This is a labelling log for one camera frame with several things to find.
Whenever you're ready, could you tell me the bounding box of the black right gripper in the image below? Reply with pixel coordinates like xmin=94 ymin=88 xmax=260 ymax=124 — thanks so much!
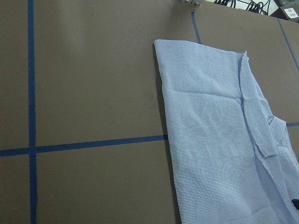
xmin=292 ymin=199 xmax=299 ymax=210

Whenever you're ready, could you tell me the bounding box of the blue striped button shirt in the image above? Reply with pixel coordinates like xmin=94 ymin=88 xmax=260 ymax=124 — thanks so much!
xmin=154 ymin=40 xmax=299 ymax=224

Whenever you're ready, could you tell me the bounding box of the aluminium frame post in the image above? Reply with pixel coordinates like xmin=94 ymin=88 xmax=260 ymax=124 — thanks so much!
xmin=180 ymin=0 xmax=203 ymax=6

